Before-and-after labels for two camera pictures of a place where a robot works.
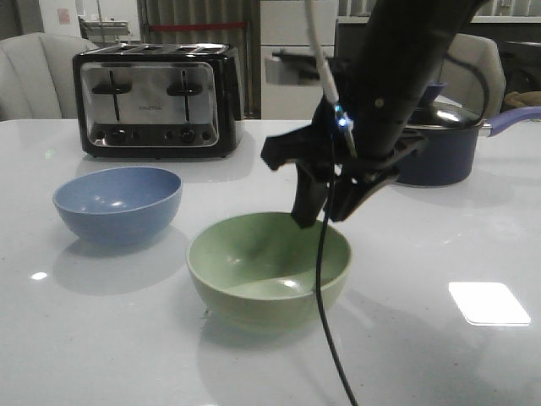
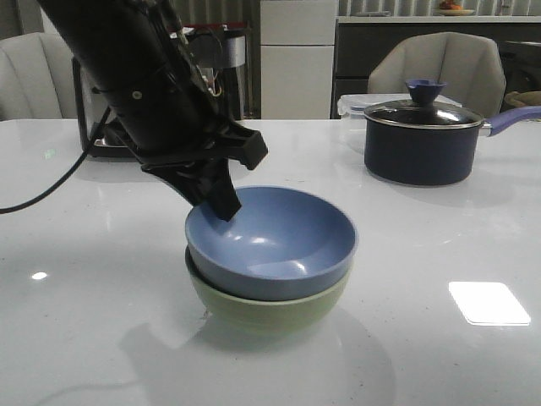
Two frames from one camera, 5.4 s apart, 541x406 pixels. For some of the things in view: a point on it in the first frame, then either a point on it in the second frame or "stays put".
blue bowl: x=119 y=205 to x=284 y=242
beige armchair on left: x=36 y=76 stays put
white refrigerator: x=291 y=78 stays put
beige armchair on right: x=473 y=75 stays put
